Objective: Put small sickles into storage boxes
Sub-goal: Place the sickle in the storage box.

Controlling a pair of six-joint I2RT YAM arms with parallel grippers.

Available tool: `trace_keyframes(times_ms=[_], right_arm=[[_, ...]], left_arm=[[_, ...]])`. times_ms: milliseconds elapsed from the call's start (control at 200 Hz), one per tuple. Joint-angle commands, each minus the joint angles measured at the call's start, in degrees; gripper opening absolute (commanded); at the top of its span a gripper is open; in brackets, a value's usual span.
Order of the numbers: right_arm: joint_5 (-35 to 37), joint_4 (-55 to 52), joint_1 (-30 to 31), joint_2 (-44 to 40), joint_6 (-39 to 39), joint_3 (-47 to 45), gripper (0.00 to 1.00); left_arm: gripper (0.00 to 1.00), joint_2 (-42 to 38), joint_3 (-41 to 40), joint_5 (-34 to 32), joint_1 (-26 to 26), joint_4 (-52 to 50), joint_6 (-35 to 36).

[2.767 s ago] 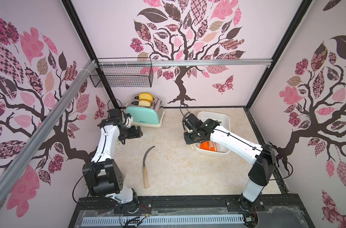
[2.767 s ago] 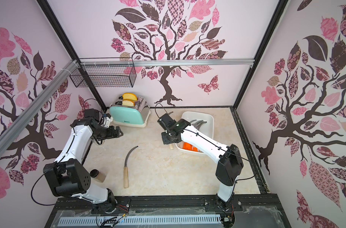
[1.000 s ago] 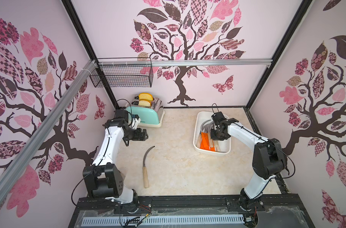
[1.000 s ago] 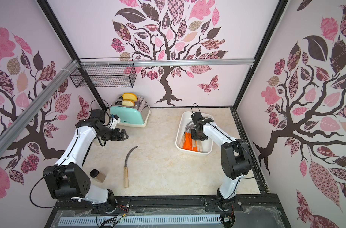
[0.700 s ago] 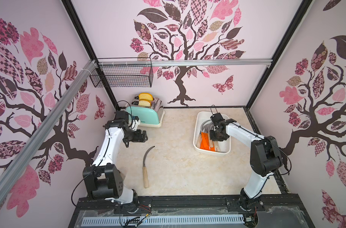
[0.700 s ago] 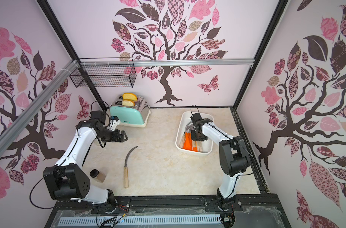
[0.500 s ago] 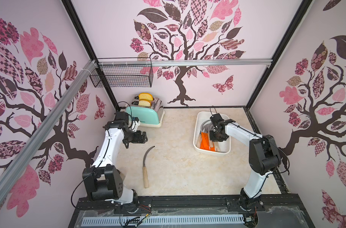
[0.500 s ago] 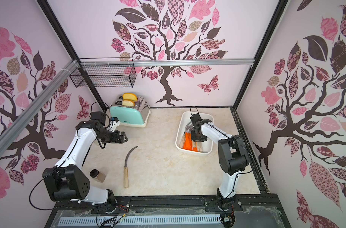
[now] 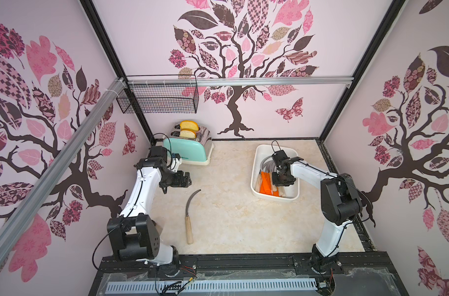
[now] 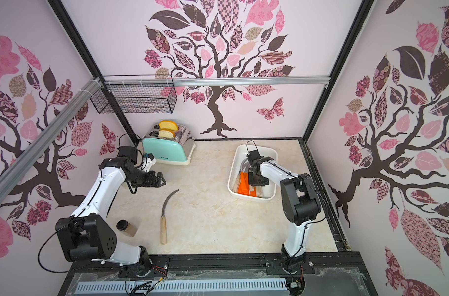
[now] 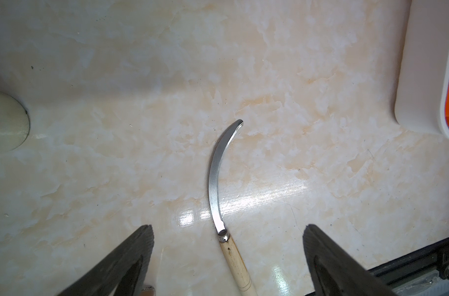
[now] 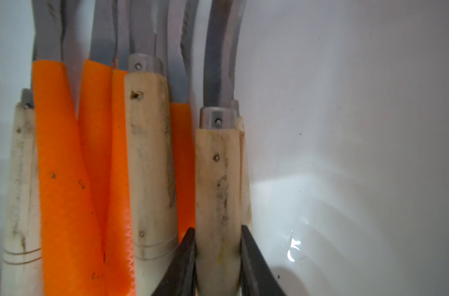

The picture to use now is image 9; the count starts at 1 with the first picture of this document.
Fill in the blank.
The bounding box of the aluminium rail back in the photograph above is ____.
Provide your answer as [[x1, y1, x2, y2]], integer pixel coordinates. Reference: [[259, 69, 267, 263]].
[[128, 76, 354, 87]]

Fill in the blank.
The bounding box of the aluminium rail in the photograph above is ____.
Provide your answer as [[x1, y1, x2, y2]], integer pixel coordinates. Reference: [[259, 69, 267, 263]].
[[0, 77, 127, 266], [128, 76, 354, 87]]

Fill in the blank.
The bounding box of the aluminium rail left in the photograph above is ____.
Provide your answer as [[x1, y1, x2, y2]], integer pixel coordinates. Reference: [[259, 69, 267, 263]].
[[0, 77, 127, 266]]

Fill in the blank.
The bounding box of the yellow bread slice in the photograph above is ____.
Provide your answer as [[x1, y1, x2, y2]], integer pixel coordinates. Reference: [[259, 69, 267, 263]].
[[180, 120, 200, 132]]

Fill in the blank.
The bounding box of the white storage box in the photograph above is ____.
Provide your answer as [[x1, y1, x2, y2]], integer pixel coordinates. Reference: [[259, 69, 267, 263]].
[[250, 144, 300, 202]]

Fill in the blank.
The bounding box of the pale bread slice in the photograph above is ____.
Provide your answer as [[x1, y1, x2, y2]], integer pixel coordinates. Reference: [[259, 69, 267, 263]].
[[179, 129, 197, 139]]

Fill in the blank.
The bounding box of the black wire basket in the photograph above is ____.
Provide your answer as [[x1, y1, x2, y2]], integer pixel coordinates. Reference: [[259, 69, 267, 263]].
[[117, 74, 199, 114]]

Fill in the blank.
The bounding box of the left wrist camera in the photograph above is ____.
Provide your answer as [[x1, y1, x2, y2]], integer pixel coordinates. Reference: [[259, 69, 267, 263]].
[[169, 154, 182, 173]]

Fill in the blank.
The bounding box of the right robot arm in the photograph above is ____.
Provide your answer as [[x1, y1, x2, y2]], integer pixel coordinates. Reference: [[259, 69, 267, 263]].
[[271, 150, 363, 273]]

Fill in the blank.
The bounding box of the white cable duct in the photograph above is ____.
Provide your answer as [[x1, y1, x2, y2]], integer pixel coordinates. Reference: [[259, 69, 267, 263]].
[[103, 278, 318, 296]]

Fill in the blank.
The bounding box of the mint green toaster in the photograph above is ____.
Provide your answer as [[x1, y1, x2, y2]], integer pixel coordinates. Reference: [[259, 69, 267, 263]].
[[163, 123, 214, 165]]

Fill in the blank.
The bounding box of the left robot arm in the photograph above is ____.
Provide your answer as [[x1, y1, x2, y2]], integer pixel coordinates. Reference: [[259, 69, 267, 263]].
[[106, 146, 192, 274]]

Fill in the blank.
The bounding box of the wooden handle sickle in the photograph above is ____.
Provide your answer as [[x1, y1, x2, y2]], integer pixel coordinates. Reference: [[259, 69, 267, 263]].
[[260, 155, 276, 173], [277, 186, 287, 198], [185, 189, 201, 245]]

